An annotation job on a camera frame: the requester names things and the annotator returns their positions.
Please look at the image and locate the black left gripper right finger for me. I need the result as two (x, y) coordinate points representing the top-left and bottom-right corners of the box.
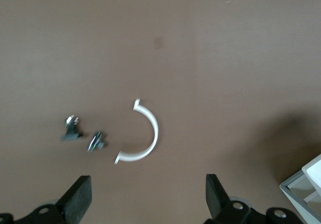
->
(203, 173), (252, 224)

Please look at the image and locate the white drawer cabinet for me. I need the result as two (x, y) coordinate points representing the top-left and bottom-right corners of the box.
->
(279, 153), (321, 224)

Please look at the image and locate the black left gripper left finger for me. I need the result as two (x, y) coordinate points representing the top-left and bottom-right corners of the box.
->
(14, 175), (93, 224)

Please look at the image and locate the white drawer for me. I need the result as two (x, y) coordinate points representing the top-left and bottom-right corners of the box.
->
(301, 154), (321, 187)

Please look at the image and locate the small black clamp part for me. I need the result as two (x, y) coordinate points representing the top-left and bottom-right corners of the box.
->
(61, 115), (84, 142)

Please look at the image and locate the white half ring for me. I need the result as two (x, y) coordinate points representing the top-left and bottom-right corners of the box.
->
(114, 98), (160, 165)

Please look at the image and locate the small metal contact part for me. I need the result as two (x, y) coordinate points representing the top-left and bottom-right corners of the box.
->
(87, 131), (108, 153)

